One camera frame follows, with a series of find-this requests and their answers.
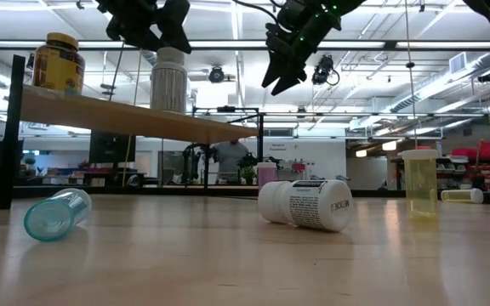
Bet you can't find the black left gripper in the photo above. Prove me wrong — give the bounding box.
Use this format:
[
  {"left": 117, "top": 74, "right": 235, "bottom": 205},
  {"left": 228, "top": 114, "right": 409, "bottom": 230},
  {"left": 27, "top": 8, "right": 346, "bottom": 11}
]
[{"left": 95, "top": 0, "right": 193, "bottom": 54}]

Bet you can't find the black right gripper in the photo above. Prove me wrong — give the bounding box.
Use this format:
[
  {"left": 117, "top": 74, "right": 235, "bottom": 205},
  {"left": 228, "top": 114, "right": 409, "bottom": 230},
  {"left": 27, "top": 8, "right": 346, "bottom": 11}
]
[{"left": 261, "top": 0, "right": 368, "bottom": 97}]

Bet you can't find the large white ribbed bottle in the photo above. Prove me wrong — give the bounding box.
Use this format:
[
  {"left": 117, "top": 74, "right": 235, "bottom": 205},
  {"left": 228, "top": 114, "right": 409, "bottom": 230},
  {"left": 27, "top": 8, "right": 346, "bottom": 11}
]
[{"left": 150, "top": 46, "right": 189, "bottom": 115}]

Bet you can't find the small pink vial white cap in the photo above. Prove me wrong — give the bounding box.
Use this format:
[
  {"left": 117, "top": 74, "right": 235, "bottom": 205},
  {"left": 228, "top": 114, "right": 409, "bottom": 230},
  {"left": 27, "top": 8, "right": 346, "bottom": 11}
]
[{"left": 256, "top": 161, "right": 278, "bottom": 190}]

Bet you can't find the brown bottle yellow lid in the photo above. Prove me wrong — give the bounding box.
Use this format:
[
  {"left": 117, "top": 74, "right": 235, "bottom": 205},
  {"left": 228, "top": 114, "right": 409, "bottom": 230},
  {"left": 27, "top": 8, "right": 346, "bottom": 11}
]
[{"left": 31, "top": 32, "right": 86, "bottom": 94}]

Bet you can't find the small white labelled medicine bottle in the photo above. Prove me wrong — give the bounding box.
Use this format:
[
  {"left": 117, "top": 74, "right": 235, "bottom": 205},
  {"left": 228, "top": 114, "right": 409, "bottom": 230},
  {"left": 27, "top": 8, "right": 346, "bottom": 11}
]
[{"left": 257, "top": 178, "right": 355, "bottom": 233}]

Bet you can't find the small yellow vial white cap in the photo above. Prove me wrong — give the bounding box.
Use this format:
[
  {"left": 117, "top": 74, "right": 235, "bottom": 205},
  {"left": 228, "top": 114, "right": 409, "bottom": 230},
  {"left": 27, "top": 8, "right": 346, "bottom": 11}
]
[{"left": 400, "top": 148, "right": 441, "bottom": 219}]

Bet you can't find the small teal vial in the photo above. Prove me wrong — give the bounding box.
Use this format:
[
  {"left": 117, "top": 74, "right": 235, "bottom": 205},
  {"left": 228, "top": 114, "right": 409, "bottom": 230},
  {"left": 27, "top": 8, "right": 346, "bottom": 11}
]
[{"left": 23, "top": 188, "right": 93, "bottom": 243}]

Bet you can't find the black ceiling-hung device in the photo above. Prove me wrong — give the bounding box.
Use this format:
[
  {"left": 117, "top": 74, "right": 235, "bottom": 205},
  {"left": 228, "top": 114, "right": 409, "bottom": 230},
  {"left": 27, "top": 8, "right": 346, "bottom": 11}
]
[
  {"left": 311, "top": 54, "right": 340, "bottom": 86},
  {"left": 208, "top": 65, "right": 225, "bottom": 84}
]

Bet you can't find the person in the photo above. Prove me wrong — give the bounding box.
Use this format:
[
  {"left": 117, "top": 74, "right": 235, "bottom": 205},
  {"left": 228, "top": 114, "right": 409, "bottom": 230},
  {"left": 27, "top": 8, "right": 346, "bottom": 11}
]
[{"left": 214, "top": 139, "right": 250, "bottom": 184}]

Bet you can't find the slim yellowish vial white cap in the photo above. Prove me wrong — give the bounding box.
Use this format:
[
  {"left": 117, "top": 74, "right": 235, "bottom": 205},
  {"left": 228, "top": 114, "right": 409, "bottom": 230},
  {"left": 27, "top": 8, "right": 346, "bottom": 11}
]
[{"left": 440, "top": 187, "right": 485, "bottom": 205}]

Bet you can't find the wooden shelf black metal frame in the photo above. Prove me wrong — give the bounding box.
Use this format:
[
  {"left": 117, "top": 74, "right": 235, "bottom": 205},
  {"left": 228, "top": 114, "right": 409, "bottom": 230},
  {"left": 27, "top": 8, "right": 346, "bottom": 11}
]
[{"left": 0, "top": 54, "right": 265, "bottom": 210}]

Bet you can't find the black wall screen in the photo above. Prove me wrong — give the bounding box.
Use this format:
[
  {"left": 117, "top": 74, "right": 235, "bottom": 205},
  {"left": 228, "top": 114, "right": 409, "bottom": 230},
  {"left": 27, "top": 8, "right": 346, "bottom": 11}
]
[{"left": 89, "top": 130, "right": 137, "bottom": 164}]

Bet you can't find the thin hanging cord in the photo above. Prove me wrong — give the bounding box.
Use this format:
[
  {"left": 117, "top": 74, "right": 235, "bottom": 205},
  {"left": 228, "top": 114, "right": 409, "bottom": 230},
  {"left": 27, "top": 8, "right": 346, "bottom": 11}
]
[{"left": 404, "top": 0, "right": 419, "bottom": 150}]

